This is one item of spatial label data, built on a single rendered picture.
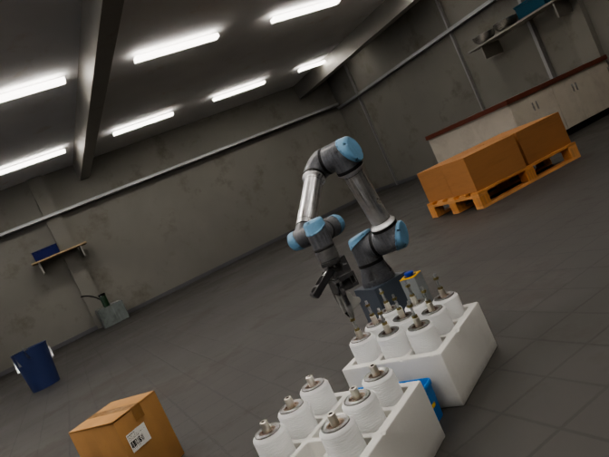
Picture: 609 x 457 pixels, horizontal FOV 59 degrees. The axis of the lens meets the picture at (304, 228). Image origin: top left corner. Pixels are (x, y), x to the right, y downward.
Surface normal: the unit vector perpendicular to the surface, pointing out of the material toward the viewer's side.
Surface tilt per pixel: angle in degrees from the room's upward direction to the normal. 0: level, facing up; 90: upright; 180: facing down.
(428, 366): 90
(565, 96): 90
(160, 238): 90
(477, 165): 90
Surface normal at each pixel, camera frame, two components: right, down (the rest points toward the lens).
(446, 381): -0.55, 0.30
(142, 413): 0.79, -0.32
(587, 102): 0.40, -0.12
